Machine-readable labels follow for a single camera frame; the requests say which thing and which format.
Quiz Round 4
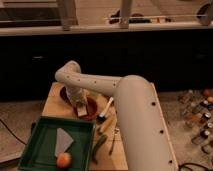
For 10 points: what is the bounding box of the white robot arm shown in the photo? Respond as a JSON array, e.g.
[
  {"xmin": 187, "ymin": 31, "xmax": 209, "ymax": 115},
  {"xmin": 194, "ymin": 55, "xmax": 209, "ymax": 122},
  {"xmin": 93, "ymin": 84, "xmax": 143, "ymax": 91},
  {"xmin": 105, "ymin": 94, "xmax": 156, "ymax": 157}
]
[{"xmin": 55, "ymin": 61, "xmax": 178, "ymax": 171}]

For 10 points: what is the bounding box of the black cable left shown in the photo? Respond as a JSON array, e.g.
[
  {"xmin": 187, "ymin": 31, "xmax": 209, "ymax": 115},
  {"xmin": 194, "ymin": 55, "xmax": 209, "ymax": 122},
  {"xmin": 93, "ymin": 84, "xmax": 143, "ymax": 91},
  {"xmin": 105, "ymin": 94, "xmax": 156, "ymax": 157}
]
[{"xmin": 0, "ymin": 118, "xmax": 28, "ymax": 146}]

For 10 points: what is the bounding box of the black cable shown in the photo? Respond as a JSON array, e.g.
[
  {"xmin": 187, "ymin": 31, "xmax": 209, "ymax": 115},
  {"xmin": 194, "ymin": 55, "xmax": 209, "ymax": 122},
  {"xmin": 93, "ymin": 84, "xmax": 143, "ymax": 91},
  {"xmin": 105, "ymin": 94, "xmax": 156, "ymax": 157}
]
[
  {"xmin": 0, "ymin": 118, "xmax": 28, "ymax": 146},
  {"xmin": 178, "ymin": 162, "xmax": 213, "ymax": 171}
]

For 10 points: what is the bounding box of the green plastic tray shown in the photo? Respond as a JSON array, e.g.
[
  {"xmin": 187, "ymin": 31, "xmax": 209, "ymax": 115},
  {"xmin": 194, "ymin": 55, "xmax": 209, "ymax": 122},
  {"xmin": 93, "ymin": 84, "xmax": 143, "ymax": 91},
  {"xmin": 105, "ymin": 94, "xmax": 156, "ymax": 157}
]
[{"xmin": 18, "ymin": 117, "xmax": 95, "ymax": 171}]

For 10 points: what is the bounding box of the metal fork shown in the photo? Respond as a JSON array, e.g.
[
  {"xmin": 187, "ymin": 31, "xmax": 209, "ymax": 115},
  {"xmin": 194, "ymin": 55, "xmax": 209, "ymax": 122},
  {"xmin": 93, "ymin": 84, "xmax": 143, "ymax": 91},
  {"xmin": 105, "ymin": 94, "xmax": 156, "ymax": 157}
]
[{"xmin": 108, "ymin": 128, "xmax": 119, "ymax": 155}]

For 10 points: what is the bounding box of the orange peach fruit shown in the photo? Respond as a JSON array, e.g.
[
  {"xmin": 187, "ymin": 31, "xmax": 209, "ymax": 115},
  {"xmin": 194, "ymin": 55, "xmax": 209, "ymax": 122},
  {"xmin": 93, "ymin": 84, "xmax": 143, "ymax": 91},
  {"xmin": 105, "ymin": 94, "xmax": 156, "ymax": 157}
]
[{"xmin": 56, "ymin": 153, "xmax": 72, "ymax": 168}]

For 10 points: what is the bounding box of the yellow handled knife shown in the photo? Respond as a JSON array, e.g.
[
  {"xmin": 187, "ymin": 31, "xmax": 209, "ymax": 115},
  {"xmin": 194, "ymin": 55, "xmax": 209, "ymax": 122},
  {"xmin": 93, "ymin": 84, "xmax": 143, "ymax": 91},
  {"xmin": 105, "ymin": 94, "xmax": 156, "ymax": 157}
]
[{"xmin": 98, "ymin": 116, "xmax": 114, "ymax": 135}]

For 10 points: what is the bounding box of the white handled brush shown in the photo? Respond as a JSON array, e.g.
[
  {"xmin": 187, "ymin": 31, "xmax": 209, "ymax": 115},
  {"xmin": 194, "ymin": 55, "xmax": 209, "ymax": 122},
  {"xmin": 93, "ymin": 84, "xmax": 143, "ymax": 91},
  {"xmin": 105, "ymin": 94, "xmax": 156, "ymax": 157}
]
[{"xmin": 97, "ymin": 97, "xmax": 114, "ymax": 122}]

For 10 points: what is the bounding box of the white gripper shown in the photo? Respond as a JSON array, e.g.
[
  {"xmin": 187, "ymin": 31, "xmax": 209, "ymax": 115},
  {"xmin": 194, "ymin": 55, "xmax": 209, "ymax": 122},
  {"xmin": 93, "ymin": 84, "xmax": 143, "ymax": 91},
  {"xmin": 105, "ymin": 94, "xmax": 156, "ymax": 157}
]
[{"xmin": 66, "ymin": 87, "xmax": 87, "ymax": 107}]

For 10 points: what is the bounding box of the white eraser block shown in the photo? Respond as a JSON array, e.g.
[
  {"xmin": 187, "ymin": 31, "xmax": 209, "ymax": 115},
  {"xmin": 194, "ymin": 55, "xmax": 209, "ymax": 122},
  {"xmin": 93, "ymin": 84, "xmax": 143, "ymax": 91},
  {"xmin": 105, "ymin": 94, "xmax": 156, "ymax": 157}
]
[{"xmin": 77, "ymin": 106, "xmax": 88, "ymax": 117}]

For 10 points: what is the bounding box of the black cable right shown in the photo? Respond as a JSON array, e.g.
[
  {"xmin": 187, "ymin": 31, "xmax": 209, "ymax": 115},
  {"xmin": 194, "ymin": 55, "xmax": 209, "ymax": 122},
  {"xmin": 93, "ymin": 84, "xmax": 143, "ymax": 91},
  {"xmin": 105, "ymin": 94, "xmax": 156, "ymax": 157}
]
[{"xmin": 178, "ymin": 162, "xmax": 213, "ymax": 171}]

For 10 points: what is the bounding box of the red bowl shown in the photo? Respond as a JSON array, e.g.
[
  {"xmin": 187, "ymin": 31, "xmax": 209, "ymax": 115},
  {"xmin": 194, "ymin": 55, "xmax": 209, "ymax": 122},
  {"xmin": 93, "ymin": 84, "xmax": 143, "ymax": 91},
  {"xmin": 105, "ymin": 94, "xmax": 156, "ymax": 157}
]
[{"xmin": 74, "ymin": 97, "xmax": 98, "ymax": 121}]

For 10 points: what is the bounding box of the green cucumber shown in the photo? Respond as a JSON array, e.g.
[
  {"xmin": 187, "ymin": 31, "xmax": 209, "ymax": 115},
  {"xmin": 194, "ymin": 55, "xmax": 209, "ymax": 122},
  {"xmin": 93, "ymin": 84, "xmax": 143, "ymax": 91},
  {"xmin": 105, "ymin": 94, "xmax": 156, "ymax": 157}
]
[{"xmin": 91, "ymin": 134, "xmax": 108, "ymax": 164}]

